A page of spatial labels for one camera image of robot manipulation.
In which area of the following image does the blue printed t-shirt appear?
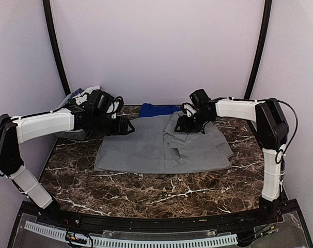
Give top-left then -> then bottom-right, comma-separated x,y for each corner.
138,103 -> 181,118

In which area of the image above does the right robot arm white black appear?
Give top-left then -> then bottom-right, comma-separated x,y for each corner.
175,97 -> 292,224

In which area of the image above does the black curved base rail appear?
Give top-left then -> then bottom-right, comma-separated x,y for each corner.
19,200 -> 299,234

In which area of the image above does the left black frame post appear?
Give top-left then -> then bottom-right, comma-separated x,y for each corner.
42,0 -> 71,95

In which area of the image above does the black frame post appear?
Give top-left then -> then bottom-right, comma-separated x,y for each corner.
42,0 -> 71,95
244,0 -> 272,100

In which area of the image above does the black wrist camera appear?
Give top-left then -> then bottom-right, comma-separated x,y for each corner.
180,89 -> 211,117
83,90 -> 124,115

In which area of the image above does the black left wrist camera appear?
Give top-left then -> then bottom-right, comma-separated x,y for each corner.
83,90 -> 124,115

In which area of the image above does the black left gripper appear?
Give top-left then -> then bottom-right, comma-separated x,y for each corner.
92,112 -> 135,135

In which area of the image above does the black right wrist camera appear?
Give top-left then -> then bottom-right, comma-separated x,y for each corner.
180,89 -> 211,117

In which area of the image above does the grey plastic laundry basket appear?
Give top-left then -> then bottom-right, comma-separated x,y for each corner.
55,95 -> 88,141

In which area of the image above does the white slotted cable duct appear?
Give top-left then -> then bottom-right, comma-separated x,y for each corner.
24,221 -> 238,247

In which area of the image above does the right black frame post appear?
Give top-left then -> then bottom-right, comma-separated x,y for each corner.
244,0 -> 272,100

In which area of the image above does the dark green white garment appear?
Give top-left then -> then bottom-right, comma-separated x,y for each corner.
73,86 -> 100,105

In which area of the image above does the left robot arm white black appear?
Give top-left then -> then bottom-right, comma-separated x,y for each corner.
0,105 -> 135,225

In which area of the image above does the blue patterned garment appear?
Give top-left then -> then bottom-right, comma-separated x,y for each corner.
69,88 -> 84,99

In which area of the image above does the grey button shirt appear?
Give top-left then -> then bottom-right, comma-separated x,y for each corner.
94,112 -> 233,174

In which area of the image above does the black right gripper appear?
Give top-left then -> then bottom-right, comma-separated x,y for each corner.
175,110 -> 212,132

